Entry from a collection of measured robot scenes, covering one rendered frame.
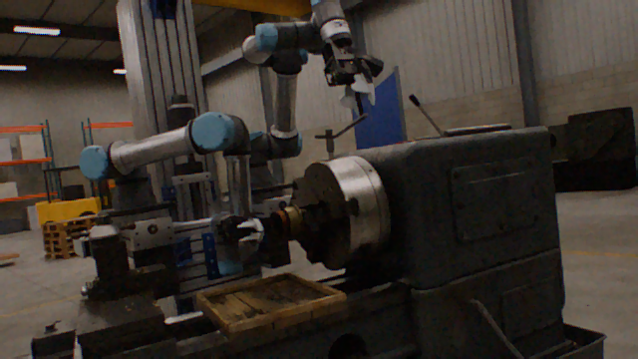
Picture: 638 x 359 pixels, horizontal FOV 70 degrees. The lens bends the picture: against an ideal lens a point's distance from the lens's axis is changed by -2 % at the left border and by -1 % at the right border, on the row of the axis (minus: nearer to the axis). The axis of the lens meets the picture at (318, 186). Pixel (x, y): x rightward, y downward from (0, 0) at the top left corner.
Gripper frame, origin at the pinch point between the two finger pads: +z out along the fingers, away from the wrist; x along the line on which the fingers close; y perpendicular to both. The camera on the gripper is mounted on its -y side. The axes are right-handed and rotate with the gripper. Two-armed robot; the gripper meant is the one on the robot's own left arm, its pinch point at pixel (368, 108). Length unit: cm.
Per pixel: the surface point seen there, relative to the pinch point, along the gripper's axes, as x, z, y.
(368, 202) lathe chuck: -10.1, 22.2, 2.3
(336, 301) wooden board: -15.2, 43.8, 16.5
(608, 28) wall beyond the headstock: -381, -332, -912
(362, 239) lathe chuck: -14.1, 30.6, 4.9
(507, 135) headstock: -0.3, 12.1, -44.7
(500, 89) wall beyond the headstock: -617, -337, -840
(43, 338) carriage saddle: -41, 33, 81
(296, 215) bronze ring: -21.5, 19.4, 17.8
